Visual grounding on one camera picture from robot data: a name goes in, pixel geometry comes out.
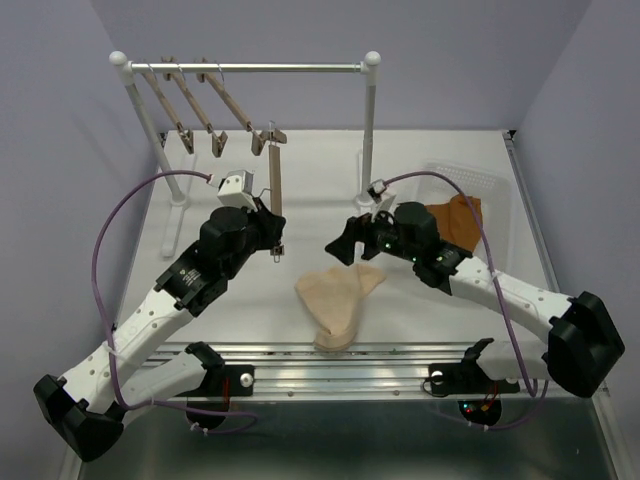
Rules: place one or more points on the beige hanger with orange underwear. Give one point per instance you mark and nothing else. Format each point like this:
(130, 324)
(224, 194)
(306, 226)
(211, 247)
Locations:
(218, 84)

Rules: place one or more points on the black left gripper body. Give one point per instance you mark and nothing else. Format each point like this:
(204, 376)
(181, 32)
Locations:
(260, 236)

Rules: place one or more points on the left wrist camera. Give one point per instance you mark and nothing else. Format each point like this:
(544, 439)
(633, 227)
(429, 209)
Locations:
(235, 190)

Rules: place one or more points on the white metal clothes rack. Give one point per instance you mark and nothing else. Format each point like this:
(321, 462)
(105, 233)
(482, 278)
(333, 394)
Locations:
(368, 67)

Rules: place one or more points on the aluminium mounting rail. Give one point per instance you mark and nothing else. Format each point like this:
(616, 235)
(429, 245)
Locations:
(409, 331)

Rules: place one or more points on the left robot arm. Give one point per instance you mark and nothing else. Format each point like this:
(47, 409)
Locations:
(88, 405)

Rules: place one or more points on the beige clip hanger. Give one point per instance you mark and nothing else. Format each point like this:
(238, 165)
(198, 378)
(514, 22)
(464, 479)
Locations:
(218, 141)
(185, 135)

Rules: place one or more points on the beige hanger with cream underwear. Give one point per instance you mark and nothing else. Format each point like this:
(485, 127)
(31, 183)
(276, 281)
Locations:
(274, 138)

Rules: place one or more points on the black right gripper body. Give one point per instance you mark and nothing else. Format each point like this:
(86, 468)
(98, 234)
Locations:
(386, 240)

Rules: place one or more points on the orange underwear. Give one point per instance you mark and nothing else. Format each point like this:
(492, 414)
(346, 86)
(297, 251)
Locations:
(456, 223)

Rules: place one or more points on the empty beige clip hanger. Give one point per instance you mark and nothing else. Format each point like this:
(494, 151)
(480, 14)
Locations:
(185, 135)

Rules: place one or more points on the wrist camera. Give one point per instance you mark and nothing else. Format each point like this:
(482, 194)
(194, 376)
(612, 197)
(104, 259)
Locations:
(235, 190)
(382, 195)

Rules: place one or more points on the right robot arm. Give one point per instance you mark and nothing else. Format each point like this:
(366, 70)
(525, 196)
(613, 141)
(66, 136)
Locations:
(577, 342)

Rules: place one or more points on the cream underwear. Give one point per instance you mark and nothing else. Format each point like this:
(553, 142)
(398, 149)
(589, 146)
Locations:
(334, 299)

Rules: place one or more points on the white plastic basket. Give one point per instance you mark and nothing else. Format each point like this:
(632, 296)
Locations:
(470, 206)

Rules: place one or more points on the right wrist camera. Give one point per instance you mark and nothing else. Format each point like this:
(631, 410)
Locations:
(382, 195)

